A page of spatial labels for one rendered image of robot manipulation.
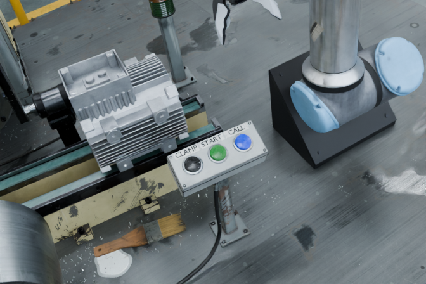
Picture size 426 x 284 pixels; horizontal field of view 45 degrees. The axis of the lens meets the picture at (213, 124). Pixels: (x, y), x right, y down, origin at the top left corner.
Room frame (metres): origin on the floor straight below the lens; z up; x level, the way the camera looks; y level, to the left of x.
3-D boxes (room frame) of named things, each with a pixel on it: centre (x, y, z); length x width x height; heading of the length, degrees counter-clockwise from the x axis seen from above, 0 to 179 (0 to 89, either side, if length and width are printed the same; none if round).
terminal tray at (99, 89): (0.82, 0.21, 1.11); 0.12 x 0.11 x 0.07; 107
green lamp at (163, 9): (1.18, 0.07, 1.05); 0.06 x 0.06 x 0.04
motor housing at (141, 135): (0.83, 0.17, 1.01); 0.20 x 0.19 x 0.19; 107
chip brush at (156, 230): (0.66, 0.20, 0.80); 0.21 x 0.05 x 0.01; 101
